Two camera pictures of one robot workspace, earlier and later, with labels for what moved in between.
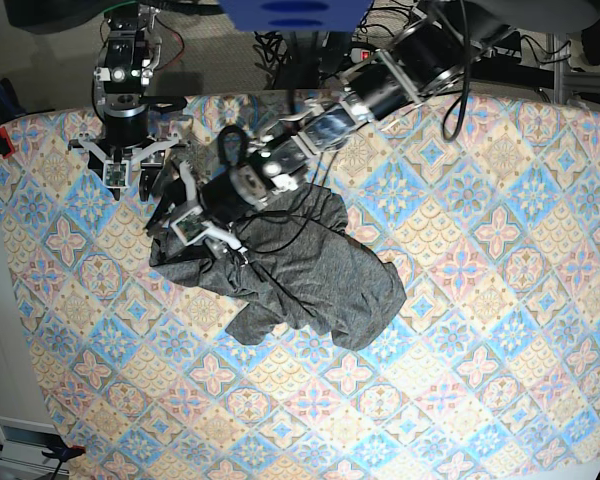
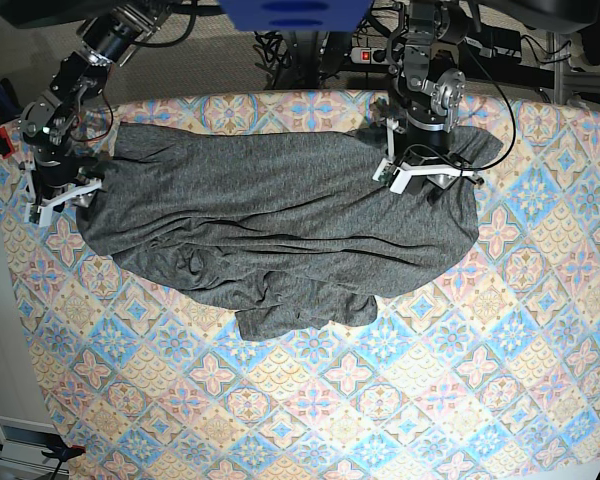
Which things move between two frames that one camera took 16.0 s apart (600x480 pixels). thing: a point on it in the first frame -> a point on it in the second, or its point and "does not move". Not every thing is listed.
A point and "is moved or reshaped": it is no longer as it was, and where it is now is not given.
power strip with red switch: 358,55 does not move
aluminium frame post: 558,68 does not move
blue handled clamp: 8,104 does not move
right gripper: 222,205 -> 414,157
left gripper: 120,154 -> 50,185
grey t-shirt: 301,273 is moved or reshaped
